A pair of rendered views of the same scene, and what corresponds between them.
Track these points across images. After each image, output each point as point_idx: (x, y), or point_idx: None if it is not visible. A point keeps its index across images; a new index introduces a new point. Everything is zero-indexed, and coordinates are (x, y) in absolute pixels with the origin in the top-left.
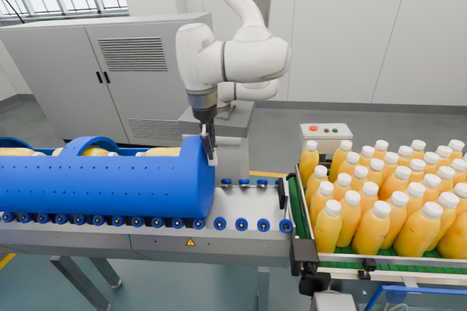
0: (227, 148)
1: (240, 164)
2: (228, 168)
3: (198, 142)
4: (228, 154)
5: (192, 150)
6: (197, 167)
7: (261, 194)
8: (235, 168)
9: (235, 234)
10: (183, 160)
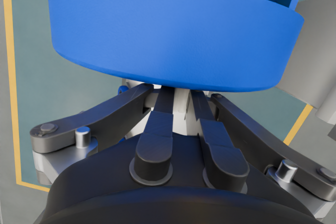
0: (327, 83)
1: (287, 93)
2: (291, 70)
3: (162, 69)
4: (313, 79)
5: (109, 40)
6: (67, 59)
7: (184, 124)
8: (285, 82)
9: (123, 81)
10: (71, 2)
